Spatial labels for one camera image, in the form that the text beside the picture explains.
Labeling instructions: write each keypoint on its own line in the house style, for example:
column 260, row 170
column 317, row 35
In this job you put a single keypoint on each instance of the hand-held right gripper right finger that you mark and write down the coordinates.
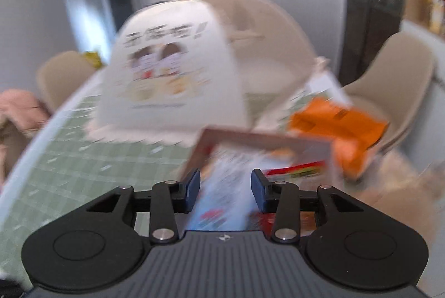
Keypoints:
column 259, row 192

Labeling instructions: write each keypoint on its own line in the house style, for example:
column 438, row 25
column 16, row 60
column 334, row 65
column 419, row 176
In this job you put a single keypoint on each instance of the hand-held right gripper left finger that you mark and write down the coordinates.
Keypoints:
column 193, row 190

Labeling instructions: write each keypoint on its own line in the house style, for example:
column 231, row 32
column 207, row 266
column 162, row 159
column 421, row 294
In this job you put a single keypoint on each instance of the blue white snack packet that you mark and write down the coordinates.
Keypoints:
column 226, row 186

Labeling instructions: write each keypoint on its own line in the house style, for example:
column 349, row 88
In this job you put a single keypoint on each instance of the large red spicy snack packet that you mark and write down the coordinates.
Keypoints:
column 299, row 168

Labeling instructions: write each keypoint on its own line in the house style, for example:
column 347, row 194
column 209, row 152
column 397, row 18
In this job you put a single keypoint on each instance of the pink cardboard box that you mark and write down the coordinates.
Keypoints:
column 264, row 140

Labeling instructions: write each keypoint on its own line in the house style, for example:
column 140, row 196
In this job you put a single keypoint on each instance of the orange snack bag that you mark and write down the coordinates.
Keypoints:
column 333, row 124

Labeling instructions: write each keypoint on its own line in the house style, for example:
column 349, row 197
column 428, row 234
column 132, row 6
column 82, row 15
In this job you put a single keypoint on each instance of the brown teddy bear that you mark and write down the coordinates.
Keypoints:
column 393, row 193

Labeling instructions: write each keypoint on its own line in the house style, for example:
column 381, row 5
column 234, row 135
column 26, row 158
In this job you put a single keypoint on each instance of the white cartoon print food cover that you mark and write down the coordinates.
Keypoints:
column 167, row 58

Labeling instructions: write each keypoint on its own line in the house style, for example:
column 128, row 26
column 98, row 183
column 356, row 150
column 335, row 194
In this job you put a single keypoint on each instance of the yellow toy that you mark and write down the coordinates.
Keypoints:
column 92, row 59

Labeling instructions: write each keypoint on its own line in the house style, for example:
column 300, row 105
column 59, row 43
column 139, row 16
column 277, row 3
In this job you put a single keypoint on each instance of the beige chair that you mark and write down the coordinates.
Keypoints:
column 396, row 82
column 66, row 75

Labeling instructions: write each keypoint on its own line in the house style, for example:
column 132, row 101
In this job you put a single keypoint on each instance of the pink jacket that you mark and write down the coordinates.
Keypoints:
column 21, row 110

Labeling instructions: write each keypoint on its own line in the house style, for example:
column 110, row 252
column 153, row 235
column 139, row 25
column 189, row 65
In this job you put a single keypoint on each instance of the dark cabinet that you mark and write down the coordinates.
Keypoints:
column 375, row 6

